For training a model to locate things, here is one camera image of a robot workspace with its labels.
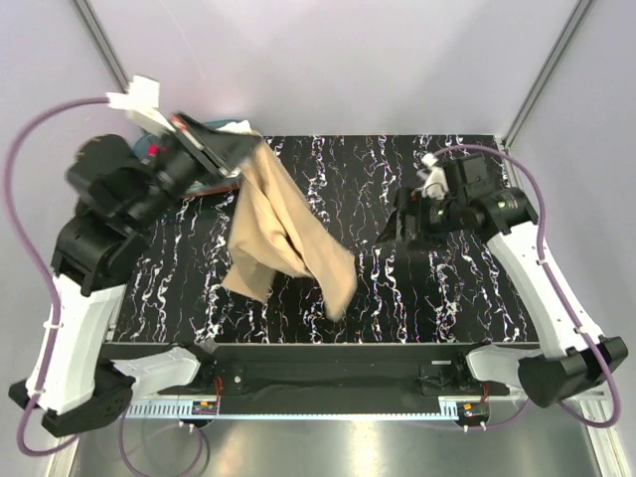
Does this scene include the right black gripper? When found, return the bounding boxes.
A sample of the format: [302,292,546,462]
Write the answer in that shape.
[375,186,466,252]

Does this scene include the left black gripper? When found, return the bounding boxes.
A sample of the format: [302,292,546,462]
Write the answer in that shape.
[131,108,266,229]

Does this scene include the tan polo shirt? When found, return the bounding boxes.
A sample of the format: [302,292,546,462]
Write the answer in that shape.
[223,143,357,321]

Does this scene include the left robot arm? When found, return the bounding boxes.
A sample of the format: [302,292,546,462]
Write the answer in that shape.
[9,114,260,437]

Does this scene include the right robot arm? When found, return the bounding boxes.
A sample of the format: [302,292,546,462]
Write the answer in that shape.
[377,188,628,407]

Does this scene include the teal laundry basket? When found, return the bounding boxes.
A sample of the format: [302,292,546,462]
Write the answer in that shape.
[132,119,252,198]

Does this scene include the red shirt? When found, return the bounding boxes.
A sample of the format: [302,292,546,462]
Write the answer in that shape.
[147,144,159,157]

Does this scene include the white shirt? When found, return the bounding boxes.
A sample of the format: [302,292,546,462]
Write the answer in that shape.
[214,120,252,134]

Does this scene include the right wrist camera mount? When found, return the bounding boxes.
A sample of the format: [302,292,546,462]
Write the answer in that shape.
[417,153,448,200]

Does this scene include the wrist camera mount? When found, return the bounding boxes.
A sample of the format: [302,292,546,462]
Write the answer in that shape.
[417,153,448,200]
[106,75,175,136]

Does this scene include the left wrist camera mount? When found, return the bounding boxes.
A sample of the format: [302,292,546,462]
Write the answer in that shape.
[106,75,175,136]

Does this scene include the right aluminium frame post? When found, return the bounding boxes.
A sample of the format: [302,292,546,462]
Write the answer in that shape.
[501,0,595,150]

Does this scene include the aluminium frame post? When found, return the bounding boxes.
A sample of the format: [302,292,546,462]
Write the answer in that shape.
[70,0,128,92]
[501,0,595,150]

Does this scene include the left aluminium frame post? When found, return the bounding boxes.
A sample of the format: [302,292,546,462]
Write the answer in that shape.
[70,0,128,92]

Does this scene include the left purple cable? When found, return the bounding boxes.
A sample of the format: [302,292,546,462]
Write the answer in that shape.
[4,96,125,457]

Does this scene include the white slotted cable duct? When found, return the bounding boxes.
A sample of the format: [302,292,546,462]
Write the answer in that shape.
[125,397,489,422]

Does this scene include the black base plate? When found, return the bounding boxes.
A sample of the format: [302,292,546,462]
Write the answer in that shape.
[164,344,509,410]

